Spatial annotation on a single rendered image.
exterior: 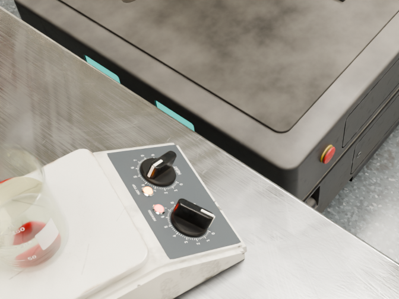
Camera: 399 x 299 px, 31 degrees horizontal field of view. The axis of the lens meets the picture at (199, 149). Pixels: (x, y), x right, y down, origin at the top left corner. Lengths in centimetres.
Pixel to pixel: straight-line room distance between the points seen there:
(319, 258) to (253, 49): 70
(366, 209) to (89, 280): 104
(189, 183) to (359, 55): 70
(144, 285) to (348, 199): 101
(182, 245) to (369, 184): 101
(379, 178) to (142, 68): 58
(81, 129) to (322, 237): 26
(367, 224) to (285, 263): 89
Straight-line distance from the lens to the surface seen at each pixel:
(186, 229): 58
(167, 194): 61
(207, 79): 124
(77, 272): 54
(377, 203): 153
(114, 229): 55
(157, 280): 56
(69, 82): 76
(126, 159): 62
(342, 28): 131
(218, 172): 67
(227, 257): 59
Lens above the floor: 132
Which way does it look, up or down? 56 degrees down
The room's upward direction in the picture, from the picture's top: 9 degrees counter-clockwise
